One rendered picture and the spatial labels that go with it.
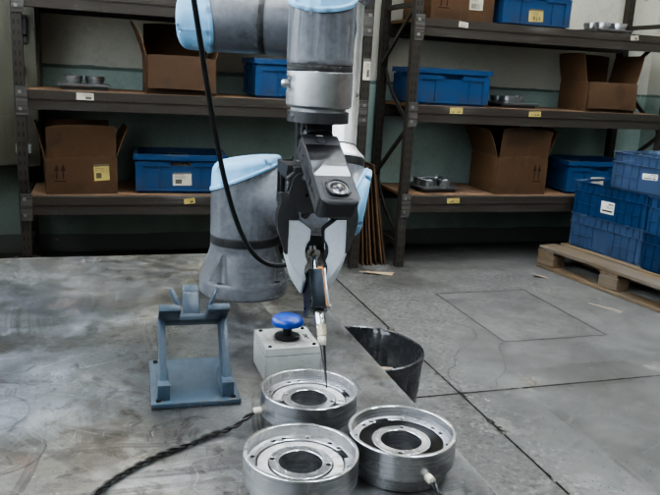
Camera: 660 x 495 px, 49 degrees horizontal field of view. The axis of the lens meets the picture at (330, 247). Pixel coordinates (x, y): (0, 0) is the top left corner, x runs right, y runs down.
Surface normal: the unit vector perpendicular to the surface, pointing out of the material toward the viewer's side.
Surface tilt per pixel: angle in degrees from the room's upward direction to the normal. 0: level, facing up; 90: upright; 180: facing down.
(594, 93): 84
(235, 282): 72
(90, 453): 0
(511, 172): 91
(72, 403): 0
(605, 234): 90
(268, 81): 90
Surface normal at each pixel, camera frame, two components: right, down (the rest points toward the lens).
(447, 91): 0.30, 0.24
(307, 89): -0.30, 0.22
